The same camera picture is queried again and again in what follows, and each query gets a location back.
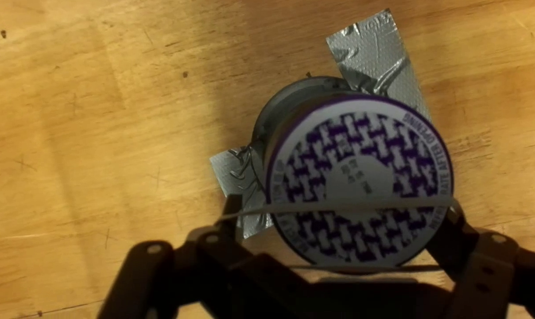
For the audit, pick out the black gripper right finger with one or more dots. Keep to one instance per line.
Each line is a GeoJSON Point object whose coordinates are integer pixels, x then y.
{"type": "Point", "coordinates": [490, 269]}

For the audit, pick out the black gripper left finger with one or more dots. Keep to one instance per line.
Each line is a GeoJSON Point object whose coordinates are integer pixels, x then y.
{"type": "Point", "coordinates": [210, 267]}

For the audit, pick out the dark jar with purple lid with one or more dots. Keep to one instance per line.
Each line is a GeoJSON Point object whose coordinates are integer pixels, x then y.
{"type": "Point", "coordinates": [348, 155]}

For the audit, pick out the grey duct tape strip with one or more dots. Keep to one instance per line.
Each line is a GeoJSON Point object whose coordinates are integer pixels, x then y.
{"type": "Point", "coordinates": [371, 56]}

